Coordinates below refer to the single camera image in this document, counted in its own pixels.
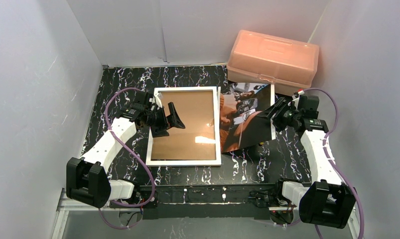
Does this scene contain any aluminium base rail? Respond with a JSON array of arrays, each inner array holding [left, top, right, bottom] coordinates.
[[56, 188, 356, 212]]

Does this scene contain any white wooden photo frame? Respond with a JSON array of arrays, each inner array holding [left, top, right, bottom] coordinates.
[[146, 86, 222, 166]]

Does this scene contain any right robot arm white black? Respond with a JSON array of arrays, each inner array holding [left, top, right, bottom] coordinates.
[[259, 95, 356, 229]]

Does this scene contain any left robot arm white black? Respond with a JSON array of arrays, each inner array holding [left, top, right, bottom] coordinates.
[[65, 92, 185, 208]]

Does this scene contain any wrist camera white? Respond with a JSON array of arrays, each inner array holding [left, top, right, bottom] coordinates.
[[291, 90, 305, 107], [151, 93, 163, 108]]

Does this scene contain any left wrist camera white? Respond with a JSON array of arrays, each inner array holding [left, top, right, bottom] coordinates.
[[151, 93, 163, 108]]

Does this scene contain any pink plastic storage box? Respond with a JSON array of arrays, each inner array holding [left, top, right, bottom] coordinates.
[[227, 30, 320, 95]]

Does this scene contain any printed colour photo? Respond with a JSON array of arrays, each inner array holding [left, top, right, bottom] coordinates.
[[219, 82, 275, 153]]

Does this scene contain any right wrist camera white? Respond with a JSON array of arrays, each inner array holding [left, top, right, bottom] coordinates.
[[291, 90, 305, 107]]

